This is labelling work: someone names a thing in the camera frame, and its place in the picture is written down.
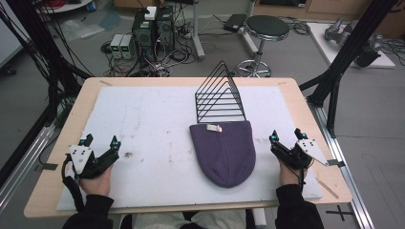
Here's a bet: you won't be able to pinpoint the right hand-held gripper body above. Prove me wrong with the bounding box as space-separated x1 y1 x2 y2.
270 138 330 171

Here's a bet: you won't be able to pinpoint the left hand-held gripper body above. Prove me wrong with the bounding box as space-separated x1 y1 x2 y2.
68 144 120 179

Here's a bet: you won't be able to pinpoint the purple knit beanie hat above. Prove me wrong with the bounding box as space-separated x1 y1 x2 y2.
189 120 257 189

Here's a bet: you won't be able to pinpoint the black wire file rack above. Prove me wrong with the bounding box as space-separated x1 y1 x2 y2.
194 60 247 124

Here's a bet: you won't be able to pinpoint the person's right hand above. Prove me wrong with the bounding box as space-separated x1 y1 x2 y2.
279 157 309 187

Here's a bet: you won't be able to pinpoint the person's left hand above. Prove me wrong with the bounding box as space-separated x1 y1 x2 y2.
78 165 114 198

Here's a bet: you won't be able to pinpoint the black tape strip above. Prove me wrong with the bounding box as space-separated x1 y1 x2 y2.
33 162 59 172
327 158 347 169

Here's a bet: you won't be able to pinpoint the white foam mat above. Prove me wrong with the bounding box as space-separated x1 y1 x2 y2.
55 84 325 212

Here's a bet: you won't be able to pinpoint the thin wooden stick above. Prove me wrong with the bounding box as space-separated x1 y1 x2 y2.
314 177 340 200

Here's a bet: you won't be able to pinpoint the black tape cross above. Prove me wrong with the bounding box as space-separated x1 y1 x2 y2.
325 204 354 222

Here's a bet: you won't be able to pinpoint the black metal stand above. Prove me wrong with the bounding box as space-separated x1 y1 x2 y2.
0 0 94 189
298 0 400 138

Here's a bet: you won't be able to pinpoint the white floor platform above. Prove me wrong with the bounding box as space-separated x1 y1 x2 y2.
306 21 396 70

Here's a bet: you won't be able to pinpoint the grey power supply unit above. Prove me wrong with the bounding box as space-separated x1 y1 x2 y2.
119 33 136 60
109 33 124 60

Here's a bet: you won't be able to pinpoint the person's legs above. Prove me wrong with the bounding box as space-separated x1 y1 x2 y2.
119 208 256 229

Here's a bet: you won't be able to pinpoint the black round stool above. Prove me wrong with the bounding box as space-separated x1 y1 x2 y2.
235 14 291 78

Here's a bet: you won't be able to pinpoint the black computer tower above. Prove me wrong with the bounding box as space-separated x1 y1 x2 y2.
155 5 176 54
131 10 158 62

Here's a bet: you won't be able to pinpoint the flat black box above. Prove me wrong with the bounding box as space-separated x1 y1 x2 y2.
223 12 248 33

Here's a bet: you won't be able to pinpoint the white table leg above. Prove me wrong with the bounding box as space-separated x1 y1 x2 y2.
191 0 206 62

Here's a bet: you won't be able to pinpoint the white small box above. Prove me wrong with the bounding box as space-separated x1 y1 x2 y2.
143 6 158 21

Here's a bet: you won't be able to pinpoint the aluminium rail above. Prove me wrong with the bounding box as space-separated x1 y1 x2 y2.
307 99 376 229
0 124 56 213

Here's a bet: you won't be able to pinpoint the tangle of floor cables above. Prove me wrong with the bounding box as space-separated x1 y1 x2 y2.
100 18 204 78

